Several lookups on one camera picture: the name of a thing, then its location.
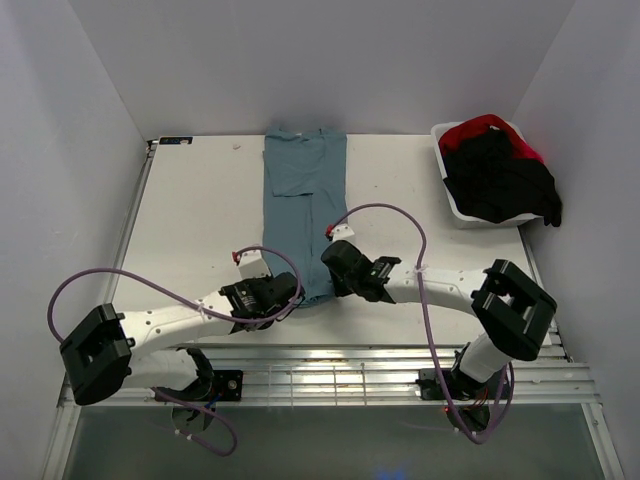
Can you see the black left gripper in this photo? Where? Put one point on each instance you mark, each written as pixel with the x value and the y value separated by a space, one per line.
pixel 252 282

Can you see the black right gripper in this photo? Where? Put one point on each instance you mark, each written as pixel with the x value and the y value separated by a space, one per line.
pixel 340 289

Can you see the blue t shirt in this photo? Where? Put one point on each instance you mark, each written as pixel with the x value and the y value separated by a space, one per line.
pixel 304 191

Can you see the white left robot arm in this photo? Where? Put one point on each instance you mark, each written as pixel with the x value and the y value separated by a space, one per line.
pixel 109 350

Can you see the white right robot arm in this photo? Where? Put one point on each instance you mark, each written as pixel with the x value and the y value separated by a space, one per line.
pixel 514 311

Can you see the red t shirt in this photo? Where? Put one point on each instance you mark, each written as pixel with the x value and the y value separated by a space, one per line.
pixel 453 137

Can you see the black t shirt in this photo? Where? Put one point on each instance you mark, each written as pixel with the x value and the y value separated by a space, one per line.
pixel 487 182

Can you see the blue label sticker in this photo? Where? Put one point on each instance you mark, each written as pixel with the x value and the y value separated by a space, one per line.
pixel 175 140

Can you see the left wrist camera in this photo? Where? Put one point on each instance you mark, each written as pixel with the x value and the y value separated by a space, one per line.
pixel 250 264

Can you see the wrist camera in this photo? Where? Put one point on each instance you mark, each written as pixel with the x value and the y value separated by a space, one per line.
pixel 250 264
pixel 341 232

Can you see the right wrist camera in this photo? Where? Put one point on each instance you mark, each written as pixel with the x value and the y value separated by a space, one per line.
pixel 341 232

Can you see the aluminium frame rail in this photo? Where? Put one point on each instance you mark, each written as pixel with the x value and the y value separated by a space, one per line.
pixel 342 414

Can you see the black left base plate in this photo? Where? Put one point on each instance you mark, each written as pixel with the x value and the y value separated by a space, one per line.
pixel 225 386

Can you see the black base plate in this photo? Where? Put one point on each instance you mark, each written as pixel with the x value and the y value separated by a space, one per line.
pixel 225 386
pixel 435 385

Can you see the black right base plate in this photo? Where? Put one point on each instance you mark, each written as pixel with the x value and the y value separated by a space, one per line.
pixel 435 385

